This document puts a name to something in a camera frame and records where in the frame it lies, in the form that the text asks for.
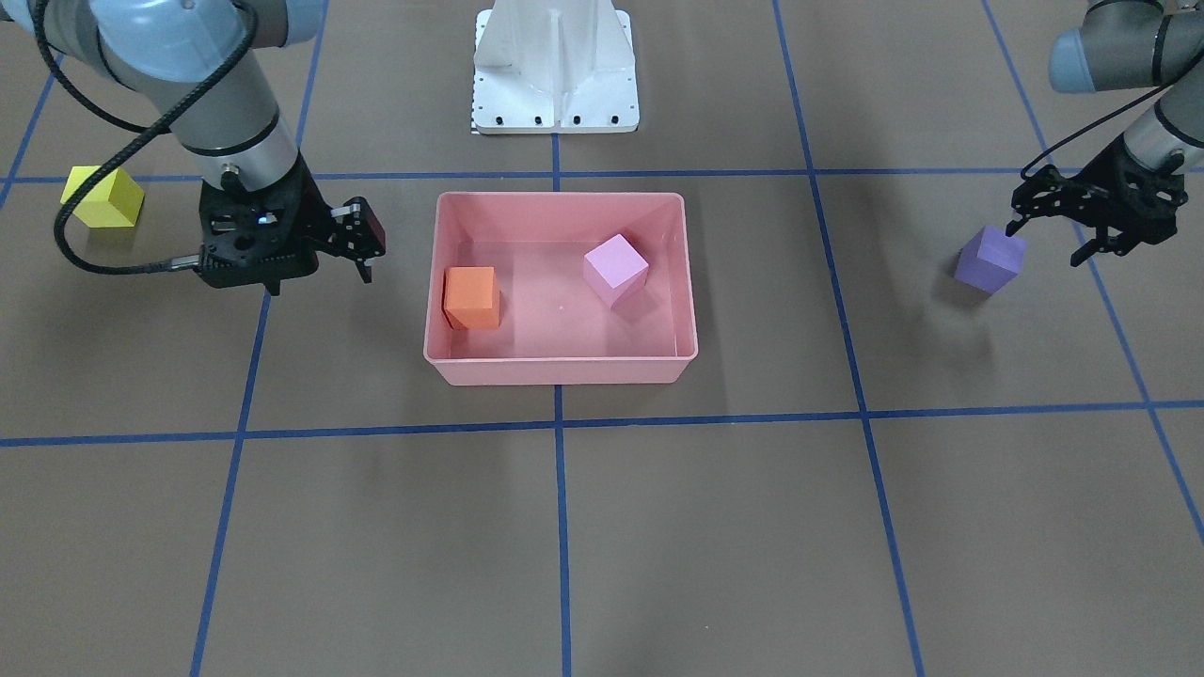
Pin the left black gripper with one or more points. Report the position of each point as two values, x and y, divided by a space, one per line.
1141 181

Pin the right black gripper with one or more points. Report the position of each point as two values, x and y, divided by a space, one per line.
308 204

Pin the purple foam block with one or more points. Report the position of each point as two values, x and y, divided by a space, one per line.
990 260

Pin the orange foam block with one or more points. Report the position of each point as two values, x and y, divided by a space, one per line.
471 298

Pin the yellow foam block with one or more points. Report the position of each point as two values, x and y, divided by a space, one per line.
115 202

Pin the pink foam block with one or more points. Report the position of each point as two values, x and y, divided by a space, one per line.
614 270

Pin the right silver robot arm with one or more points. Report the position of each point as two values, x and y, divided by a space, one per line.
195 62

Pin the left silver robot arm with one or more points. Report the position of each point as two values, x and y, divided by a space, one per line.
1136 44

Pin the pink plastic bin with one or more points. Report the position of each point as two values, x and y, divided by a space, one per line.
553 329

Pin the white camera mast pillar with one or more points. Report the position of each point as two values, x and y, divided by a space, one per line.
554 67

